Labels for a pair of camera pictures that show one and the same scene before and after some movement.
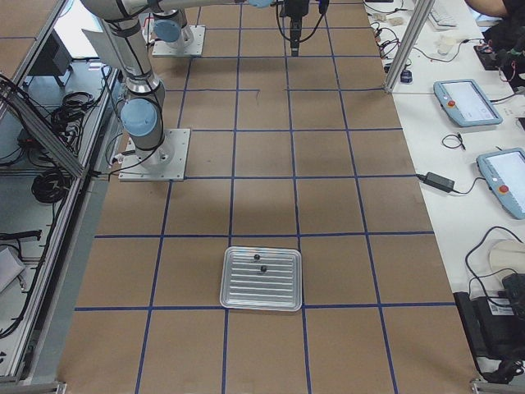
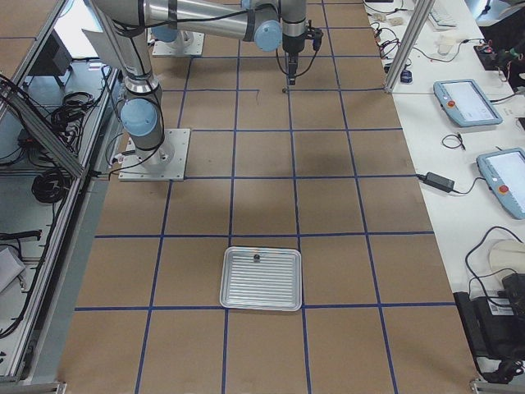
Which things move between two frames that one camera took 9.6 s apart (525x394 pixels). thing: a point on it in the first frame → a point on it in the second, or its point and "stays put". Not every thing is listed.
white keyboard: (441, 20) stays put
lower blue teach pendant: (504, 175) stays put
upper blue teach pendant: (465, 103) stays put
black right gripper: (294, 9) → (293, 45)
